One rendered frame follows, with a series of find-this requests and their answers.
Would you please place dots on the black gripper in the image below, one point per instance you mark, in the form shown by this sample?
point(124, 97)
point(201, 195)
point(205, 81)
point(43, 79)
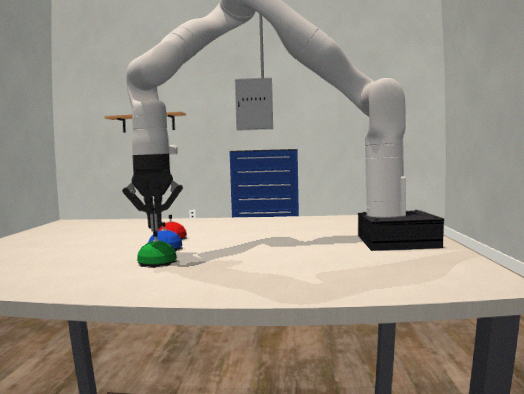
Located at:
point(154, 182)

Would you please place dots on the blue bell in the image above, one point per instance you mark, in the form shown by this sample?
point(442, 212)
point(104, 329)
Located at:
point(170, 237)

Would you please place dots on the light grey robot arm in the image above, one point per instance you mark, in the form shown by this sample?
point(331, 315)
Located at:
point(385, 180)

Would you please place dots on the red dome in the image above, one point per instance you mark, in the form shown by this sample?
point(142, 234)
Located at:
point(176, 228)

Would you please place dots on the green dome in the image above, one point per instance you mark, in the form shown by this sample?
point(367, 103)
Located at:
point(156, 253)

